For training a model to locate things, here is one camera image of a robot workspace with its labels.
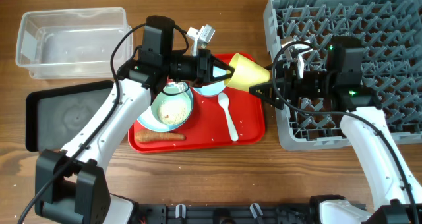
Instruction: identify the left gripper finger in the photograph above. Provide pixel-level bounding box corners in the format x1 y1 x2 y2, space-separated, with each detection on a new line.
210 55 233 74
193 74 231 87

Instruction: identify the light blue bowl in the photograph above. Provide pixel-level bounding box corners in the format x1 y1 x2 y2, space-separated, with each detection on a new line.
193 67 226 97

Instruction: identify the white plastic spoon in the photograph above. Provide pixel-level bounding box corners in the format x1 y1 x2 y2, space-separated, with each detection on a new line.
218 92 239 142

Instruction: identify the yellow cup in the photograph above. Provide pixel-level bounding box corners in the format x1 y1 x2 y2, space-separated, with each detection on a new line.
224 53 270 92

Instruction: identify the small white tissue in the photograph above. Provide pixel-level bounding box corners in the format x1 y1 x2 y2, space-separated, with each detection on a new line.
175 82 188 91

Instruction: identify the green bowl with rice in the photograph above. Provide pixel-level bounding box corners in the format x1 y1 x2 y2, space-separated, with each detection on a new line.
151 82 193 125

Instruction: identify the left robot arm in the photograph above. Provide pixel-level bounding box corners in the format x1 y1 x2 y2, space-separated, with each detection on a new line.
26 16 227 223

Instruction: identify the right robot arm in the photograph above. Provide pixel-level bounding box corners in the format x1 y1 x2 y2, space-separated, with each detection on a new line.
249 36 421 223

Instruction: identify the grey dishwasher rack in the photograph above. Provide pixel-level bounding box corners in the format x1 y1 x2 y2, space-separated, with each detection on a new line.
263 0 421 144

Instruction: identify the red serving tray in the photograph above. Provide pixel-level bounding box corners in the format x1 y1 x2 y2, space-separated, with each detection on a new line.
127 52 266 154

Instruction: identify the light blue plate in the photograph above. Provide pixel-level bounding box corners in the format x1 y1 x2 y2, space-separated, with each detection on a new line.
137 108 181 132

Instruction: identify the carrot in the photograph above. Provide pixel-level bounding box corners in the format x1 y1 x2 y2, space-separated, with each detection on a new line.
134 130 186 143

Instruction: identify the clear plastic bin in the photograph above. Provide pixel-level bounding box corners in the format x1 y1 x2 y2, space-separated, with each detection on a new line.
15 7 133 79

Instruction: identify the black tray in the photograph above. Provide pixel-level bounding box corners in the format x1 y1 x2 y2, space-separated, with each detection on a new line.
25 80 113 152

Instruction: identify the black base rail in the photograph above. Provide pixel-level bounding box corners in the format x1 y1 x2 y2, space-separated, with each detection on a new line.
132 203 315 224

